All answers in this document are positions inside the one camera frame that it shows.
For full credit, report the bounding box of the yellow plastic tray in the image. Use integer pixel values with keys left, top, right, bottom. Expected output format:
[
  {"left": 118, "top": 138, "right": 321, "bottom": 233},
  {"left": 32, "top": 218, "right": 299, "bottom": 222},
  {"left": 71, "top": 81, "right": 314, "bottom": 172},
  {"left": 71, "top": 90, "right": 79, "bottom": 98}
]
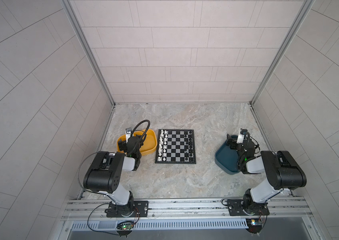
[{"left": 117, "top": 129, "right": 158, "bottom": 156}]

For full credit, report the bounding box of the teal plastic bin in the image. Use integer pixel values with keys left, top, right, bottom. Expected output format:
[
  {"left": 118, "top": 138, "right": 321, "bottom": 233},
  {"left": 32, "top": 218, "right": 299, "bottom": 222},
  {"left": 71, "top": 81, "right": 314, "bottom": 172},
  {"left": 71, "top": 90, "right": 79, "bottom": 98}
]
[{"left": 215, "top": 135, "right": 239, "bottom": 175}]

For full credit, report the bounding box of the black white chessboard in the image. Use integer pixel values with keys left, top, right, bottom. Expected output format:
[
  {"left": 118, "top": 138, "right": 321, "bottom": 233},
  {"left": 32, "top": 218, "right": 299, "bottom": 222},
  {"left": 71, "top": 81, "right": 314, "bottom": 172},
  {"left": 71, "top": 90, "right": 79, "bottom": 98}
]
[{"left": 155, "top": 129, "right": 196, "bottom": 164}]

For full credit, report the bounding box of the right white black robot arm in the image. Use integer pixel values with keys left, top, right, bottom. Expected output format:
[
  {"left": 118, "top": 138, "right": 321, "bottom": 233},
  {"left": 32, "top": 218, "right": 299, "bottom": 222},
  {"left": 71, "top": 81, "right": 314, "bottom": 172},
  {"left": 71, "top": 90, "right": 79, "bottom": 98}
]
[{"left": 226, "top": 136, "right": 307, "bottom": 216}]

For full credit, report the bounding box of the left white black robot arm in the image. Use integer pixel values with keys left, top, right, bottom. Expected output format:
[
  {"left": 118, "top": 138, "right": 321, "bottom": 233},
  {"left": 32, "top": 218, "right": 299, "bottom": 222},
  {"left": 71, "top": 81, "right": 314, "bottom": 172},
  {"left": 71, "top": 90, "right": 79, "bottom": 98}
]
[{"left": 83, "top": 135, "right": 145, "bottom": 217}]

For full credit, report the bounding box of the right circuit board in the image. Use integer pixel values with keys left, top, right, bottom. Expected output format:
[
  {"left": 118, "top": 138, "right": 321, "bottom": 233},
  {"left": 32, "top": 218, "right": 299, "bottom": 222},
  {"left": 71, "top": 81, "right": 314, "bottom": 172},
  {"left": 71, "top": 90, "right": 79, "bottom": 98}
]
[{"left": 246, "top": 219, "right": 263, "bottom": 234}]

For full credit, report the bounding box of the left green circuit board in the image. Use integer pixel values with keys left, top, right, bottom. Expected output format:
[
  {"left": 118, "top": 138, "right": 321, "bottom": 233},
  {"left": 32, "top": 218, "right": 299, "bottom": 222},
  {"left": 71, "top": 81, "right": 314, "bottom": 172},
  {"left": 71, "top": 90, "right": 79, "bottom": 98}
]
[{"left": 116, "top": 221, "right": 135, "bottom": 231}]

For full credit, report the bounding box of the ventilation grille strip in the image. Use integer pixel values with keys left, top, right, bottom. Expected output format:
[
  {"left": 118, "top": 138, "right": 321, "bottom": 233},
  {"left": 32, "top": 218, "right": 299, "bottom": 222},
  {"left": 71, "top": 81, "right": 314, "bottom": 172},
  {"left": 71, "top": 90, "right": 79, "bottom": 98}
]
[{"left": 71, "top": 219, "right": 248, "bottom": 232}]

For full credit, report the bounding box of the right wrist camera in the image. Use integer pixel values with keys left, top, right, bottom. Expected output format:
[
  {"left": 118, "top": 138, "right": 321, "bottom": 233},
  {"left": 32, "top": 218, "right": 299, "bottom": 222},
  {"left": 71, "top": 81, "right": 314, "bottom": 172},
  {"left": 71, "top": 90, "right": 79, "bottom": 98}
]
[{"left": 236, "top": 129, "right": 247, "bottom": 144}]

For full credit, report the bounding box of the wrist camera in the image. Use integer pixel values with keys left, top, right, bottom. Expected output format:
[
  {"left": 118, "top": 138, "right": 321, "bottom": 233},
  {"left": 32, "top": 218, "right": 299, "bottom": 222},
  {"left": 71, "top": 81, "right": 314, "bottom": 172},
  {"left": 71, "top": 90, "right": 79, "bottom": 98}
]
[
  {"left": 236, "top": 129, "right": 247, "bottom": 144},
  {"left": 125, "top": 128, "right": 132, "bottom": 142}
]

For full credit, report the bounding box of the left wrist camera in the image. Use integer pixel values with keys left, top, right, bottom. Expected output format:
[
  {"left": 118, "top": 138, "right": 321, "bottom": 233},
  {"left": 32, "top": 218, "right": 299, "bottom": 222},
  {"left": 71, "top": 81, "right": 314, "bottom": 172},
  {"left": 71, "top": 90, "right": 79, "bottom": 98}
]
[{"left": 125, "top": 128, "right": 132, "bottom": 142}]

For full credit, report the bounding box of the left black cable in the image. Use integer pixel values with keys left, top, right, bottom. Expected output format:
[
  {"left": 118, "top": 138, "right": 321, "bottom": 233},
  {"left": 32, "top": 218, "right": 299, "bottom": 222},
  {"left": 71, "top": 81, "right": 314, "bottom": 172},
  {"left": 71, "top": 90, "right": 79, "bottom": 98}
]
[{"left": 76, "top": 151, "right": 119, "bottom": 236}]

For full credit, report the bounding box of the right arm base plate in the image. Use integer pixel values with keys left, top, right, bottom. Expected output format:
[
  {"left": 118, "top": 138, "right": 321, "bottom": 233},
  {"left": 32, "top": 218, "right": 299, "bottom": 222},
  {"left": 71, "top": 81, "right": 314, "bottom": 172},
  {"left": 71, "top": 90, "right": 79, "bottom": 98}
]
[{"left": 221, "top": 199, "right": 269, "bottom": 216}]

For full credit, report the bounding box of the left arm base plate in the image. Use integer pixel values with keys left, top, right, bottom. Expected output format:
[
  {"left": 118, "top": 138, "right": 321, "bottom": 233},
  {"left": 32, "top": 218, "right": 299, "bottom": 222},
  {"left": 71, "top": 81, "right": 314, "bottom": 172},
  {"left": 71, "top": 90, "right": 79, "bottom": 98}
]
[{"left": 105, "top": 201, "right": 149, "bottom": 218}]

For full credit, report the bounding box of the aluminium mounting rail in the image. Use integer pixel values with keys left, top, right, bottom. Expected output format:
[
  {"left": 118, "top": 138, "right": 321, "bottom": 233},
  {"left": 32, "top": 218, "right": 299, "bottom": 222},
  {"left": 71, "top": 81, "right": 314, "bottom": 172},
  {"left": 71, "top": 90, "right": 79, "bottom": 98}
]
[{"left": 61, "top": 196, "right": 313, "bottom": 221}]

